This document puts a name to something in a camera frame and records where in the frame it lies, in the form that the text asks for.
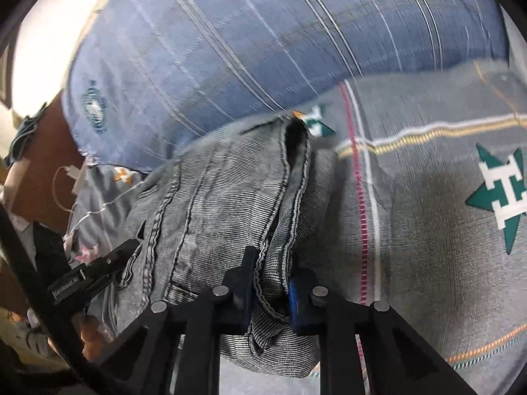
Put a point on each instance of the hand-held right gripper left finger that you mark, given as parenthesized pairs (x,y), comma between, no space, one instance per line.
(243,296)

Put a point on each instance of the white charger adapter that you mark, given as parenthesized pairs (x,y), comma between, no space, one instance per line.
(74,179)

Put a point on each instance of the person's left hand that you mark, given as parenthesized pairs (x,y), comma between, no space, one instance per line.
(89,335)

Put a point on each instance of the brown wooden headboard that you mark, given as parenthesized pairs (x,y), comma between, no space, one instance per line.
(45,152)

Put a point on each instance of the grey star-printed bed sheet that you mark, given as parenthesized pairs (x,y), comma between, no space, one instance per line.
(432,214)

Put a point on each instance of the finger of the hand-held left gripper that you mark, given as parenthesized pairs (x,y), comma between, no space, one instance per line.
(119,257)

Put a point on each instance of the blue plaid quilt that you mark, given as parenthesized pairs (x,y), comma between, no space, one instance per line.
(247,49)

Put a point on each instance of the dark green cloth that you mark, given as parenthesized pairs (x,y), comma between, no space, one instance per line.
(26,135)

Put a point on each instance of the grey denim pants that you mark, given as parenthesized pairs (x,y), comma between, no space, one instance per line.
(230,197)

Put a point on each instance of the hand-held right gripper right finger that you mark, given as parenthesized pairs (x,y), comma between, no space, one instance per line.
(295,304)

